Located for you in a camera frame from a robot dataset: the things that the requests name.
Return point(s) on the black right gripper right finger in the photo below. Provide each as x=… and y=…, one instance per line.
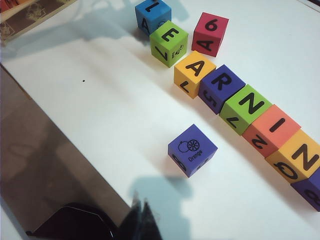
x=150, y=227

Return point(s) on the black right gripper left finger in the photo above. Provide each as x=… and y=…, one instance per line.
x=132, y=225

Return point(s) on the yellow block A and E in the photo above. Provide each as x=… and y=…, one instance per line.
x=182, y=72

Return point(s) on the purple block R and 5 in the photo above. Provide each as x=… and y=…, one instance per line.
x=232, y=90

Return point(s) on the green block E and duck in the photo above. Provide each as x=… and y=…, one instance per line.
x=160, y=50

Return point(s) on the blue block L and A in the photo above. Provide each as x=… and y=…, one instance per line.
x=152, y=15

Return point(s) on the black glossy rounded object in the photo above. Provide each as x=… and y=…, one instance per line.
x=75, y=225

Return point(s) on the purple block B and orange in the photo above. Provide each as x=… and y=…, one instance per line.
x=205, y=147

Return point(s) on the yellow block Q and N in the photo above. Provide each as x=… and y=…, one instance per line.
x=282, y=150

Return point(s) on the orange block 2 and I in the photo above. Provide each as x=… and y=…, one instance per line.
x=265, y=120

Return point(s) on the purple block 8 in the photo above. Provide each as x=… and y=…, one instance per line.
x=307, y=185

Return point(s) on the green block N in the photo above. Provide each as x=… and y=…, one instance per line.
x=262, y=100

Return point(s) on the pink block 6 and A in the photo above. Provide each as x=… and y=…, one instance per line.
x=220, y=35

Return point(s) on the beige patterned block tray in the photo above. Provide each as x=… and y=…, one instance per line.
x=37, y=15

